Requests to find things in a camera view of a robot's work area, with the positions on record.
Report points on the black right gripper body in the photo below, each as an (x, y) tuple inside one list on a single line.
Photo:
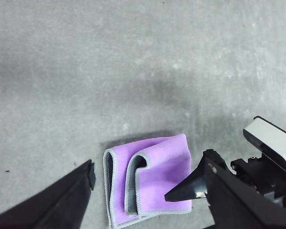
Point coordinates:
[(269, 181)]

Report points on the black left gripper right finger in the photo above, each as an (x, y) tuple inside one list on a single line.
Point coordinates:
[(243, 207)]

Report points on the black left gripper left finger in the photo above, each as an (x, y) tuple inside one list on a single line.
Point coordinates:
[(52, 205)]

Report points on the purple towel with grey hem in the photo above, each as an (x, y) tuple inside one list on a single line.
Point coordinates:
[(157, 174)]

